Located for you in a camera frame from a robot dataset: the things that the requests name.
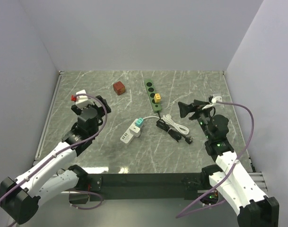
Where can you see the teal plug adapter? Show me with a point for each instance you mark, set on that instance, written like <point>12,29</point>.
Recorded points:
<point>139,122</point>

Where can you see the white power strip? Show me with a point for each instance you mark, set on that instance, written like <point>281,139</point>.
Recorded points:
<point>127,137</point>

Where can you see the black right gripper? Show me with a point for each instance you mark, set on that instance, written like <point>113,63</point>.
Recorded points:
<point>185,109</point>

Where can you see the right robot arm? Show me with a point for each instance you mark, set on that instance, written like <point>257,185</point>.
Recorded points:
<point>252,206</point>

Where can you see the white plug adapter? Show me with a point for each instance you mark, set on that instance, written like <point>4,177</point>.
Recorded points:
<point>135,131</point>

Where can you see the yellow plug adapter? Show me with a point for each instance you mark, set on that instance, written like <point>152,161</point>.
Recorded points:
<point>157,98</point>

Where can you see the green power strip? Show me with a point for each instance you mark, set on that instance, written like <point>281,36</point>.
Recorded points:
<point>150,89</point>

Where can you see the black base beam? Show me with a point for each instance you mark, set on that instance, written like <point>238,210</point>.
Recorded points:
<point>145,186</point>

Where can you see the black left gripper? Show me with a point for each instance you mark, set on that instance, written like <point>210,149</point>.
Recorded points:
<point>100,109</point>

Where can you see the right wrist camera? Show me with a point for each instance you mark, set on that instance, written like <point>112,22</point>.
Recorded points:
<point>213,101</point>

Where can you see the red plug adapter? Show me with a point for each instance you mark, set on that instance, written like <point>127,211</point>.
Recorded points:
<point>119,88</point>

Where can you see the aluminium frame rail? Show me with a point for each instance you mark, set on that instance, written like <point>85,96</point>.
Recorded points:
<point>259,180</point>

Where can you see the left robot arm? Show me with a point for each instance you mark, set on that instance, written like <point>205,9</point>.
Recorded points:
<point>21,197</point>

